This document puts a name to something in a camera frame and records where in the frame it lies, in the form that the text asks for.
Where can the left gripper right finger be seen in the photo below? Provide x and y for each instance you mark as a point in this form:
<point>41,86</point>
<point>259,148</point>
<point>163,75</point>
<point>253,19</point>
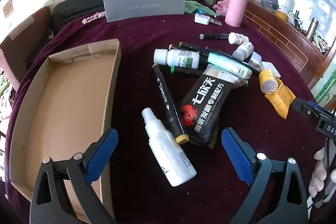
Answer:
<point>287,201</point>

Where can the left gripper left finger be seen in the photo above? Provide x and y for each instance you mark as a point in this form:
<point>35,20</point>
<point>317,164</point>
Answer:
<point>50,202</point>

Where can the yellow foil packet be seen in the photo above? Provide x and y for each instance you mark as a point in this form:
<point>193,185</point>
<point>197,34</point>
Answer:
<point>281,99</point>

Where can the white spray bottle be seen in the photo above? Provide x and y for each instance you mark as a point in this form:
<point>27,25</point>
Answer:
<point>170,156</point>

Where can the black Chinese text pouch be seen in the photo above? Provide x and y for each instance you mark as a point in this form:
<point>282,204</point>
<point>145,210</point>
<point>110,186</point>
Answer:
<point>201,107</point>

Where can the black marker yellow cap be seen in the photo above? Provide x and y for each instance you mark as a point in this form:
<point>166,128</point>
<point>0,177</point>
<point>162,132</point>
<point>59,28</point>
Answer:
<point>175,124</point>

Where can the yellow tape roll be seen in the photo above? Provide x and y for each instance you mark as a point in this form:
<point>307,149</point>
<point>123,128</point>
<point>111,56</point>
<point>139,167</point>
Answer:
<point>268,81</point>

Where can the white soap block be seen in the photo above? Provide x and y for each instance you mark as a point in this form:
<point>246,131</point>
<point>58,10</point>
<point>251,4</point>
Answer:
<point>265,65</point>

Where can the teal tissue packet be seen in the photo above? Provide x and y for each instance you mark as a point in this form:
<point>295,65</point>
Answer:
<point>230,65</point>

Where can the black marker green cap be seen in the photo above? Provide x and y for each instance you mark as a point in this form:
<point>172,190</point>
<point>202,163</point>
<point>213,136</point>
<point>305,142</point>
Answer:
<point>188,71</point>

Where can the white bottle green label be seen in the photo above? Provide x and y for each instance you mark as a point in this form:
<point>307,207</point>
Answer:
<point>177,58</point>

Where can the black marker purple cap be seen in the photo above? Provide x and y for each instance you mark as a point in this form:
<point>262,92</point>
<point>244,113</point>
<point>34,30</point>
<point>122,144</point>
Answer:
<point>218,52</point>

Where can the white gloved right hand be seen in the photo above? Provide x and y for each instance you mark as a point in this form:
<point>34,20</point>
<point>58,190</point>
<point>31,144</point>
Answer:
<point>319,175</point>

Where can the brown wooden headboard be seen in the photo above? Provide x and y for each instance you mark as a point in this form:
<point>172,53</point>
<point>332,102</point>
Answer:
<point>301,52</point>

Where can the clear tube orange contents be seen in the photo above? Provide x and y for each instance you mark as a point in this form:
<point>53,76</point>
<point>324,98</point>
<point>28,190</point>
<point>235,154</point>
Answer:
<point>255,61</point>

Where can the steel thermos flask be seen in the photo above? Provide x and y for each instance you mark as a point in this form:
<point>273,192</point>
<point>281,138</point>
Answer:
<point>312,29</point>

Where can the cardboard box tray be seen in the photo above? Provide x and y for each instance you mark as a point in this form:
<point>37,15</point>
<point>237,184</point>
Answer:
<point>67,107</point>

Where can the white pill bottle red label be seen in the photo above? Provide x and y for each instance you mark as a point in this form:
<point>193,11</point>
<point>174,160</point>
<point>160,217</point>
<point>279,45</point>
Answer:
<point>237,39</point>

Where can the black marker grey cap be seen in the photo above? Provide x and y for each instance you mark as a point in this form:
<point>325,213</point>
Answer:
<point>213,36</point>

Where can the pink thermos bottle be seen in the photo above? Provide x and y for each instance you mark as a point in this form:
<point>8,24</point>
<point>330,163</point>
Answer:
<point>235,12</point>

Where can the brown snack wrapper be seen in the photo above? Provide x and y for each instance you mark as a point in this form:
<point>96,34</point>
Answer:
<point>214,21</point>

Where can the white charger adapter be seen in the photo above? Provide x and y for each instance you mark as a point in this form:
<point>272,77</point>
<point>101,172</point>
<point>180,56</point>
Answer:
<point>201,19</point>

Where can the pink cloth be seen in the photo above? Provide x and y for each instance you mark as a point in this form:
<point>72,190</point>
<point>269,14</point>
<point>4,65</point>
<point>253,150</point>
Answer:
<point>221,7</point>

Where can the green cloth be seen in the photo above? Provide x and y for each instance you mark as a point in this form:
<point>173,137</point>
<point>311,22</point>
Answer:
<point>192,7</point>

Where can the grey shoe box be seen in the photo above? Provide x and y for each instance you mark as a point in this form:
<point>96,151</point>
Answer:
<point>116,10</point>

